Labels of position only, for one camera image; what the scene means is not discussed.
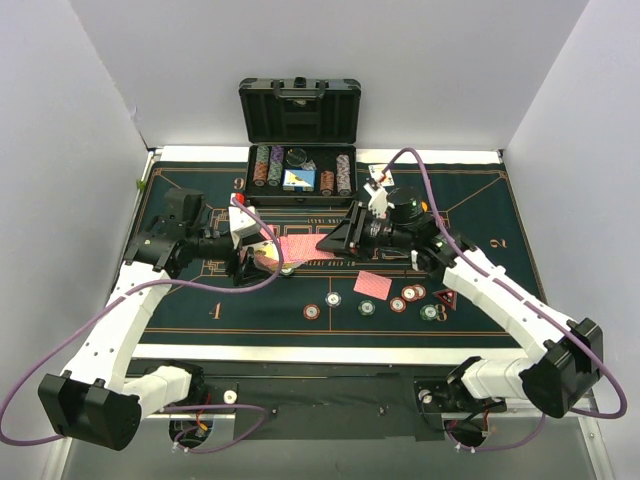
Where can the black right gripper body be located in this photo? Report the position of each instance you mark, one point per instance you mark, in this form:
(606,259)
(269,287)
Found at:
(357,232)

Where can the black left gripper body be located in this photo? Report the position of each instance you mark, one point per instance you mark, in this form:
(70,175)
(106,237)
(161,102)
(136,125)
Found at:
(239,262)

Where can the face-up card seat one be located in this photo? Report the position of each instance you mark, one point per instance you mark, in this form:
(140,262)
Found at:
(382,176)

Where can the red playing card deck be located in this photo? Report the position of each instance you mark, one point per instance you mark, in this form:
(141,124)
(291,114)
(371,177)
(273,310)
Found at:
(297,249)

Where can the red card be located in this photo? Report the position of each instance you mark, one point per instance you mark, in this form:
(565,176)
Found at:
(372,285)

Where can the blue poker chip stack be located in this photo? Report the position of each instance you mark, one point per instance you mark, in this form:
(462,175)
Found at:
(333,299)

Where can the green poker chip stack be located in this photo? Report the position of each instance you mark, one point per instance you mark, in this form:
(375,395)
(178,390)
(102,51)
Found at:
(366,308)

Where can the red poker chip stack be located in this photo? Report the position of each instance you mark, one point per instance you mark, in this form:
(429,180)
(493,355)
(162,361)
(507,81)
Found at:
(311,312)

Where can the red triangular dealer button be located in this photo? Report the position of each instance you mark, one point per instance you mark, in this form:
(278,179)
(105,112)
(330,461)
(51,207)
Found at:
(447,297)

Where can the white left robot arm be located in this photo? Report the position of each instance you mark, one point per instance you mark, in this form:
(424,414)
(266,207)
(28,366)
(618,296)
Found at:
(92,400)

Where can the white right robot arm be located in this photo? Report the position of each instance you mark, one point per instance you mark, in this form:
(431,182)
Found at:
(562,358)

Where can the orange chips in case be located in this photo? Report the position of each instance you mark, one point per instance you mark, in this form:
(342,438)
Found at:
(327,180)

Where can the lilac chips in case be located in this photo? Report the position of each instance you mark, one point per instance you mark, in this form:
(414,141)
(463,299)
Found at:
(343,181)

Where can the blue card box in case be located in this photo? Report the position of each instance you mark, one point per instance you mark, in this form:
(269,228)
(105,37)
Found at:
(299,180)

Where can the black round button in case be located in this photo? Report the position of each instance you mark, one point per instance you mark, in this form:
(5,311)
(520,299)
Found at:
(296,157)

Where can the purple green chips in case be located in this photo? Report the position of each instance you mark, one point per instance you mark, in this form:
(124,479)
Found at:
(275,165)

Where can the green red chips in case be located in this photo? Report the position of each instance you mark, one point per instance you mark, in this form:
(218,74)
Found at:
(261,166)

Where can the black poker chip case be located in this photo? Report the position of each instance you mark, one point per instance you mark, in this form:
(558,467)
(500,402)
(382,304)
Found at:
(317,115)

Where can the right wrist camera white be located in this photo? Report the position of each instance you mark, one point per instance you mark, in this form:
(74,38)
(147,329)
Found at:
(377,203)

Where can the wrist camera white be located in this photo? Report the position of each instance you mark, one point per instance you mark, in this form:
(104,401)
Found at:
(241,225)
(377,203)

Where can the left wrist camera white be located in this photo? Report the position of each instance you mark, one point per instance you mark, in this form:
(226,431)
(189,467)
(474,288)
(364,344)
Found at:
(241,225)

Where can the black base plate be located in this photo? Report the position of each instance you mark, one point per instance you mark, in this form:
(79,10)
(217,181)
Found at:
(298,401)

